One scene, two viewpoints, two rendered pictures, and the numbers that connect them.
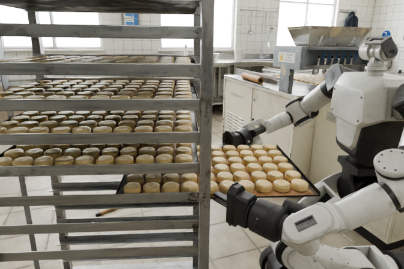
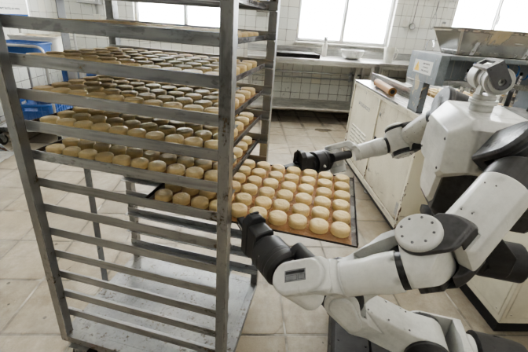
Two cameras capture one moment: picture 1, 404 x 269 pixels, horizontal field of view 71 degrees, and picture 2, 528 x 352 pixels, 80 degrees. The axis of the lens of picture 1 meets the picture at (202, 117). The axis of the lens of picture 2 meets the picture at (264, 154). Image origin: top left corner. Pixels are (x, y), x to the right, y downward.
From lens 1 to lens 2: 0.30 m
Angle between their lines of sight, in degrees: 17
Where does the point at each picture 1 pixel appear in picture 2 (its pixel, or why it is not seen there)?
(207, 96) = (225, 113)
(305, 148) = not seen: hidden behind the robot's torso
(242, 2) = not seen: outside the picture
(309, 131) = not seen: hidden behind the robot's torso
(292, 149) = (408, 182)
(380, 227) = (494, 301)
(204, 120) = (221, 140)
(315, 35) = (467, 41)
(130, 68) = (153, 74)
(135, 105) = (158, 112)
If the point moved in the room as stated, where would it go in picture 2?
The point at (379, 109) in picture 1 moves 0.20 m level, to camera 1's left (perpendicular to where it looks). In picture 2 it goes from (462, 158) to (372, 144)
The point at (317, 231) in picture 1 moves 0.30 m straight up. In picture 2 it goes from (302, 287) to (325, 136)
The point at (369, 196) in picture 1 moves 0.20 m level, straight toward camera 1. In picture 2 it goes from (375, 265) to (295, 322)
